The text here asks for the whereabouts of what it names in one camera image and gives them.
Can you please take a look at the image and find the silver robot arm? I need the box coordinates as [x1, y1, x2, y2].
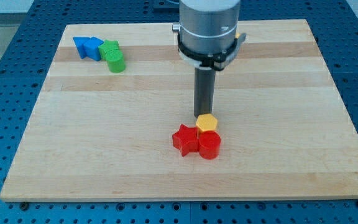
[178, 0, 241, 57]

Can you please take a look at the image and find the yellow hexagon block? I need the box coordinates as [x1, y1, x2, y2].
[196, 113, 218, 133]

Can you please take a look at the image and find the red star block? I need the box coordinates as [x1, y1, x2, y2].
[172, 124, 199, 157]

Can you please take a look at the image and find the red cylinder block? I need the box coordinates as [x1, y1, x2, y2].
[198, 131, 221, 160]

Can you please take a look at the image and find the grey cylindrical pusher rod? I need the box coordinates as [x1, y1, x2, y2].
[194, 68, 216, 118]

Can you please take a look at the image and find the light wooden board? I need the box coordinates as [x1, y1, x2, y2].
[0, 19, 358, 202]

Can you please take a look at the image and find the green cylinder block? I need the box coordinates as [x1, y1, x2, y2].
[106, 50, 126, 73]

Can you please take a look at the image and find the green star block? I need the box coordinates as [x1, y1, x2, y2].
[98, 40, 120, 60]

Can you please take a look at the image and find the blue cube block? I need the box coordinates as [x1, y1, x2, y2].
[83, 37, 104, 61]

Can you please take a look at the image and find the blue triangle block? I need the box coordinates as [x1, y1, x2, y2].
[73, 37, 90, 59]

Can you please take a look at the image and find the black and white mounting ring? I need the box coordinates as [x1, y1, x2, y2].
[177, 32, 247, 72]

